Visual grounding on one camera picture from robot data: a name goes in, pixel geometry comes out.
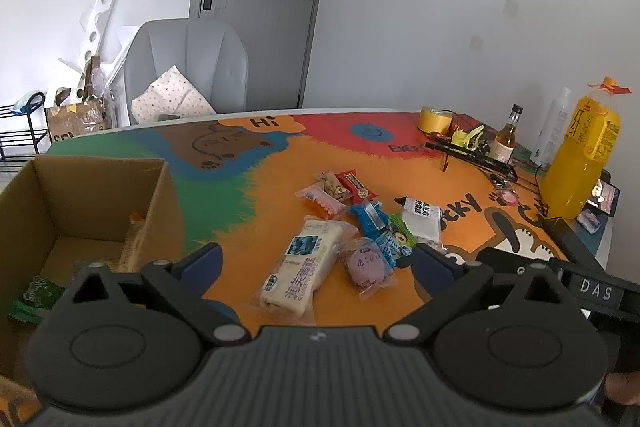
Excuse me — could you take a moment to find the brown cardboard box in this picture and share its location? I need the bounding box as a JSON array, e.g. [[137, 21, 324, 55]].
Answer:
[[1, 155, 184, 426]]

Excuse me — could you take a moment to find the pink round bun pack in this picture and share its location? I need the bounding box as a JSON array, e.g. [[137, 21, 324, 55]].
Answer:
[[338, 237, 397, 300]]

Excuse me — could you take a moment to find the small amber glass bottle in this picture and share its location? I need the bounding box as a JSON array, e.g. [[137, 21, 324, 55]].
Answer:
[[489, 104, 523, 164]]

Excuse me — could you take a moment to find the grey upholstered chair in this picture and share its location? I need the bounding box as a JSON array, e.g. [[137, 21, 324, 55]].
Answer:
[[124, 18, 248, 124]]

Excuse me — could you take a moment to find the green snack pack front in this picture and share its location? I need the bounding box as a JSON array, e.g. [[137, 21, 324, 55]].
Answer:
[[8, 275, 65, 325]]

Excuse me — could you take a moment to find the black folding stand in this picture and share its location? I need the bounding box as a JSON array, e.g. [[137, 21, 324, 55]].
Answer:
[[425, 140, 540, 195]]

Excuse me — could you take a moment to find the white perforated board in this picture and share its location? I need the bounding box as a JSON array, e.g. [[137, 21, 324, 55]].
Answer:
[[58, 0, 117, 75]]

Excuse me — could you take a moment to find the pink keychain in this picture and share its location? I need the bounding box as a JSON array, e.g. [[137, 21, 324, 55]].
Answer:
[[489, 173, 520, 207]]

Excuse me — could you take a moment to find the person's right hand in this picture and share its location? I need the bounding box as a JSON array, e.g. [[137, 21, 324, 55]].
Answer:
[[604, 372, 640, 407]]

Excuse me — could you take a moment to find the pink wafer snack pack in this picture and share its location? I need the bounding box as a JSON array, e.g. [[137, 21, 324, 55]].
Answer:
[[295, 183, 347, 220]]

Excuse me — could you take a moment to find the yellow tape roll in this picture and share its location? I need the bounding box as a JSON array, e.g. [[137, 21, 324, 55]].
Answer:
[[416, 106, 454, 135]]

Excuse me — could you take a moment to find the beige nougat bar wrapper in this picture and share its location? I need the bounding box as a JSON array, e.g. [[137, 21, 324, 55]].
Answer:
[[314, 170, 352, 202]]

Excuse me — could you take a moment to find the colourful cat table mat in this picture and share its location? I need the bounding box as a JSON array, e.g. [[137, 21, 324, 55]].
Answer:
[[51, 112, 602, 329]]

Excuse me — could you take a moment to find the black shoe rack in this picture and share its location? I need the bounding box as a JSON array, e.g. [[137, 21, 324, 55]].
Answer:
[[1, 91, 49, 171]]

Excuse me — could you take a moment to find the dotted cushion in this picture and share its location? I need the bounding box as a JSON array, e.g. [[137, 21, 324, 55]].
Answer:
[[130, 65, 216, 124]]

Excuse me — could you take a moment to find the phone showing video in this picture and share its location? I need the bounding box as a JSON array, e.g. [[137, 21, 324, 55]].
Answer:
[[586, 172, 620, 217]]

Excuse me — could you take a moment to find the white spray bottle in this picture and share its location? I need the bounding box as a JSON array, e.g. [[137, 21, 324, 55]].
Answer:
[[529, 87, 570, 167]]

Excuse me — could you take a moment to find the blue snack packet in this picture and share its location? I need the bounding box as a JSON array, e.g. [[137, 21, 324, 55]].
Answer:
[[348, 200, 416, 269]]

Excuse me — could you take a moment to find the large orange juice bottle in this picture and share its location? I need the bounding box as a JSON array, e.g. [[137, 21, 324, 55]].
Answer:
[[540, 77, 631, 221]]

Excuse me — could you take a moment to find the yellow crumpled wrapper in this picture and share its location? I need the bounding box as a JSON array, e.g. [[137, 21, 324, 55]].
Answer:
[[451, 124, 485, 150]]

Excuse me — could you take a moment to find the white black-label snack pack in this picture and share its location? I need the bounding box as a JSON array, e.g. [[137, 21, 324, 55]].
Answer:
[[395, 196, 442, 251]]

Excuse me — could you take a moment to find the red candy bar wrapper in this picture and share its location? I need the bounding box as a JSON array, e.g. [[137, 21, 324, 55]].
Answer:
[[336, 169, 378, 205]]

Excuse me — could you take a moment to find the small pastel packet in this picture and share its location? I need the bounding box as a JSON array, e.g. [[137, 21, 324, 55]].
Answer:
[[576, 209, 608, 235]]

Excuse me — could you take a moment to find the SF paper bag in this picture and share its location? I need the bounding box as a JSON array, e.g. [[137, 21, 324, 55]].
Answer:
[[46, 100, 113, 142]]

